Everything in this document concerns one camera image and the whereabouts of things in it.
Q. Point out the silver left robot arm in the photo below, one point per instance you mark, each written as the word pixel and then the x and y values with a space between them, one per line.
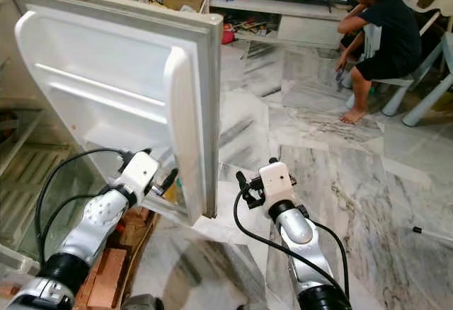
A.
pixel 99 214

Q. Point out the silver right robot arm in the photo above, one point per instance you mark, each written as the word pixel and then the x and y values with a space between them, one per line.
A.
pixel 297 228

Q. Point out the white slatted fridge shelf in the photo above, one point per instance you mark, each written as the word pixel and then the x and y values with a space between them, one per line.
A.
pixel 32 179

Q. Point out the clear glass fridge shelf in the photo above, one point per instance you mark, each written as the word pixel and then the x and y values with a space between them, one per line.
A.
pixel 23 232

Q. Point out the white fridge door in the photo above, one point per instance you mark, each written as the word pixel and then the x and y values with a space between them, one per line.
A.
pixel 99 48

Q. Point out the white fridge body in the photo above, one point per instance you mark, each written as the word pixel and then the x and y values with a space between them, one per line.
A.
pixel 10 62

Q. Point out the red brick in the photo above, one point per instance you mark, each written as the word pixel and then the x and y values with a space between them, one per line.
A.
pixel 134 226
pixel 107 278

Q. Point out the grey robot foot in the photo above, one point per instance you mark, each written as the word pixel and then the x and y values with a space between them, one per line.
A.
pixel 141 303

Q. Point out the small red toy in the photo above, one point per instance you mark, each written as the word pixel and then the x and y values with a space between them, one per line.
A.
pixel 228 34

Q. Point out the white television cabinet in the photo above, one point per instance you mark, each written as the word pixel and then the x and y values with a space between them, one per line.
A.
pixel 308 30

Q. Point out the small black floor object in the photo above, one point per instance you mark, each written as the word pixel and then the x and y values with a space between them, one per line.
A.
pixel 417 230

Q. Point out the white plastic child chair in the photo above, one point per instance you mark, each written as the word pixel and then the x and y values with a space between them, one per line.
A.
pixel 421 83

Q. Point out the child in black clothes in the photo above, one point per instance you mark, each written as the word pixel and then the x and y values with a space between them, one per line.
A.
pixel 393 34

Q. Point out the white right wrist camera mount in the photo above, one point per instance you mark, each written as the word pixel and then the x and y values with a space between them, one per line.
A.
pixel 276 181

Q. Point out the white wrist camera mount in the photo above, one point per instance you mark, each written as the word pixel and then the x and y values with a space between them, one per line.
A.
pixel 141 172
pixel 276 181

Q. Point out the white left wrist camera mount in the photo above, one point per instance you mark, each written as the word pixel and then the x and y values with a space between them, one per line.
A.
pixel 141 172

